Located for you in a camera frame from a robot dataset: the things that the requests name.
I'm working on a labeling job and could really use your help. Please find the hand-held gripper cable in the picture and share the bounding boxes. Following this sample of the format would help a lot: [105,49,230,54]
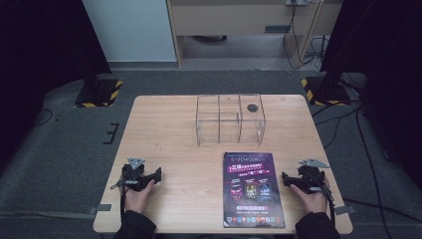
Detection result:
[110,180,127,215]
[312,172,336,223]

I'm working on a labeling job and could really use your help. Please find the black floor cable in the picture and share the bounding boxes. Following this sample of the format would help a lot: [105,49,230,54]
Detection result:
[342,197,422,225]
[355,108,387,239]
[312,99,362,149]
[32,108,59,127]

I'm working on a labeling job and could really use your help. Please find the hanging black cables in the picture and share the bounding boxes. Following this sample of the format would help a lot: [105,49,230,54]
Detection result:
[282,0,330,72]

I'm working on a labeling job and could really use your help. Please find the person's left hand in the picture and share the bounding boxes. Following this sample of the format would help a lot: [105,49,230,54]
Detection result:
[123,178,157,214]

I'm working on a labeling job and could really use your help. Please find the grey tape strip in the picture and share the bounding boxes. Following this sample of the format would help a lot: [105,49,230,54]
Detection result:
[332,204,357,216]
[88,203,112,215]

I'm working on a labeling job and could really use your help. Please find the clear acrylic file rack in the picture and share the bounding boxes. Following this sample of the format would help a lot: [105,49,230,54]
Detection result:
[195,94,267,147]

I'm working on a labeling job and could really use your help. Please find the dark curtain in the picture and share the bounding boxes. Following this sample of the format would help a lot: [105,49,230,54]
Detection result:
[318,0,422,182]
[0,0,112,173]

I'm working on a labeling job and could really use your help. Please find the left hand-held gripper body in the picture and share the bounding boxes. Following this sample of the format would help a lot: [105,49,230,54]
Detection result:
[115,157,151,192]

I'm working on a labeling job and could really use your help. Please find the person's right hand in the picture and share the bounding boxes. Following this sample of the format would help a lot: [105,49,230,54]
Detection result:
[290,175,331,214]

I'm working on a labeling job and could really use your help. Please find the white panel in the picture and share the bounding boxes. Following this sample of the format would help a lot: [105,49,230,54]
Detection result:
[81,0,178,64]

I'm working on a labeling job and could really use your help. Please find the right hand-held gripper cable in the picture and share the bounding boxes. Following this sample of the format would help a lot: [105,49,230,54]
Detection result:
[312,172,336,223]

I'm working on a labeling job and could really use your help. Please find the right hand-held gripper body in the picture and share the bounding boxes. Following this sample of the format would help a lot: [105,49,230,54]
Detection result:
[292,158,331,195]

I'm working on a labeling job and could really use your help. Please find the purple magazine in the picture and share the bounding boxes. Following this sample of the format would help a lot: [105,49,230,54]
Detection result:
[222,151,287,229]

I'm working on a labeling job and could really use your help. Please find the black yellow striped stand base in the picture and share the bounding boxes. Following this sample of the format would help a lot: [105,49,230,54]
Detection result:
[74,78,124,109]
[301,76,352,107]

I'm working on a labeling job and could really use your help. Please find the left hand-held gripper cable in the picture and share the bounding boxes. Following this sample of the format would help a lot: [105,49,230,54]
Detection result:
[110,180,127,215]

